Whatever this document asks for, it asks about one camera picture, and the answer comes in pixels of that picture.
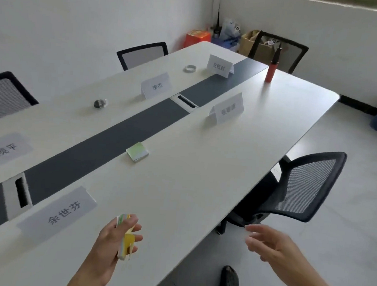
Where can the person's left hand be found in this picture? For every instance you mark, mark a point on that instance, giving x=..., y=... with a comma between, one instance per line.
x=109, y=245

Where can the person's right hand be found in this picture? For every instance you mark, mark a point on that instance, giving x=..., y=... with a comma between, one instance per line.
x=276, y=250

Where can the person's left thumb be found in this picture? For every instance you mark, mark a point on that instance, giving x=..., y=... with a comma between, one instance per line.
x=131, y=221

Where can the person's right fingers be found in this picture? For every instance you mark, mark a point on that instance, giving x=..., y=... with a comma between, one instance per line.
x=257, y=241

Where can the yellow green sticky note pad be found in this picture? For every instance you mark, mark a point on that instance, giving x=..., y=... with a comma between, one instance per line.
x=125, y=243

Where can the person's left forearm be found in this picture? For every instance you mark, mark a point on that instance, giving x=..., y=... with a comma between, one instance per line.
x=89, y=277

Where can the person's right forearm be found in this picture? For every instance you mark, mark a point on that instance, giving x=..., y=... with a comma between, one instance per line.
x=310, y=285

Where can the person's black shoe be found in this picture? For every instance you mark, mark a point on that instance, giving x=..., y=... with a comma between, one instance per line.
x=230, y=278

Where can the black mesh office chair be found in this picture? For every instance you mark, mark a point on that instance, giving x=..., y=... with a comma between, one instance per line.
x=3, y=96
x=291, y=55
x=304, y=188
x=143, y=54

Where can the white paper name card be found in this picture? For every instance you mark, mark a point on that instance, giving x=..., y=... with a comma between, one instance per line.
x=156, y=86
x=58, y=214
x=220, y=66
x=228, y=108
x=2, y=151

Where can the grey crumpled wad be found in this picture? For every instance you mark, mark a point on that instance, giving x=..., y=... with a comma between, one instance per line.
x=100, y=103

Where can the clear tape roll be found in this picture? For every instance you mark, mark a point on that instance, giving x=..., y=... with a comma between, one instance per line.
x=189, y=69

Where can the black baseboard strip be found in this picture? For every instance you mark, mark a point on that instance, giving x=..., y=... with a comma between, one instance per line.
x=358, y=104

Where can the red bottle with black top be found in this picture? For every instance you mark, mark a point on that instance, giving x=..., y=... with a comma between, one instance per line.
x=272, y=69

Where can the orange box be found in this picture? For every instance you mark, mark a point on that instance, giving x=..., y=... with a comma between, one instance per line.
x=196, y=38

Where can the brown cardboard box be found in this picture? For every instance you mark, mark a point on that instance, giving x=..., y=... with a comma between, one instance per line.
x=248, y=45

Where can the white blue plastic bag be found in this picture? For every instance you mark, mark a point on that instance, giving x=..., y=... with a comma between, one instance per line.
x=230, y=33

